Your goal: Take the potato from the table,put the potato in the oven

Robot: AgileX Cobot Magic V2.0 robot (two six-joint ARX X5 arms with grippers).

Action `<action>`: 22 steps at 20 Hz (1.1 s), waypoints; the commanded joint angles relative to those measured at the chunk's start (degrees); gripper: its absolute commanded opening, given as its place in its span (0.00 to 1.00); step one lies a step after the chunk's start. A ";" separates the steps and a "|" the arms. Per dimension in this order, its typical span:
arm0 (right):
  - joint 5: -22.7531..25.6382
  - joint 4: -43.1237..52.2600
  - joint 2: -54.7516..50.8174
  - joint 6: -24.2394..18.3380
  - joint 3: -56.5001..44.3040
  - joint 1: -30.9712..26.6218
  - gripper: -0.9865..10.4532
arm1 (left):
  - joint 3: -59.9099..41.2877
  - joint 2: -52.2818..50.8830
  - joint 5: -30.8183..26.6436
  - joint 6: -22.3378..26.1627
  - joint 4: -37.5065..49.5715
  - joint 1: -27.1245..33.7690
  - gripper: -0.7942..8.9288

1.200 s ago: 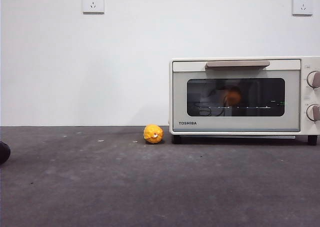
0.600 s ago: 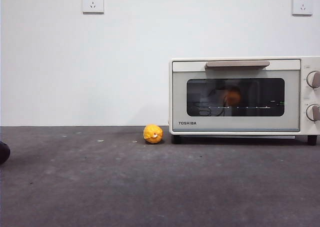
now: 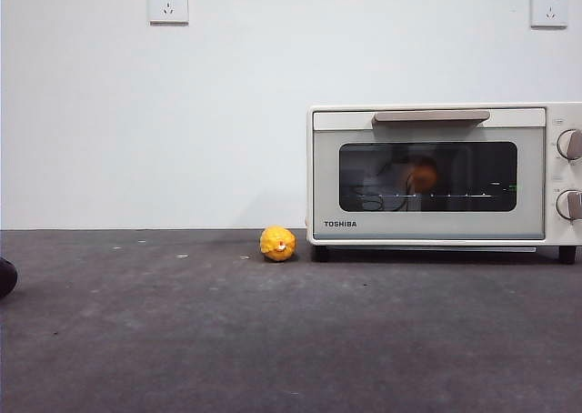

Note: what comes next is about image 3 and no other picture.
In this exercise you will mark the brown potato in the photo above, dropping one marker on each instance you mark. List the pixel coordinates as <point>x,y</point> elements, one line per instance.
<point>425,174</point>

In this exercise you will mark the white wall power socket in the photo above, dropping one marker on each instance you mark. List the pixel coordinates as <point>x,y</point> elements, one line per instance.
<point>168,3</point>
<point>549,8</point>

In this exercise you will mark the white Toshiba toaster oven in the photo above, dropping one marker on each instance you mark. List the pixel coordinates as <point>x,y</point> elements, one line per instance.
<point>552,231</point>

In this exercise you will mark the dark purple eggplant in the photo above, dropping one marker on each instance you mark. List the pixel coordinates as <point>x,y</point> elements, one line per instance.
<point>6,279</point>

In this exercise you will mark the beige round oven knob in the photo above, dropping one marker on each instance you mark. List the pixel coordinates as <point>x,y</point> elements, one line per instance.
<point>569,144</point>
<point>569,204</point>

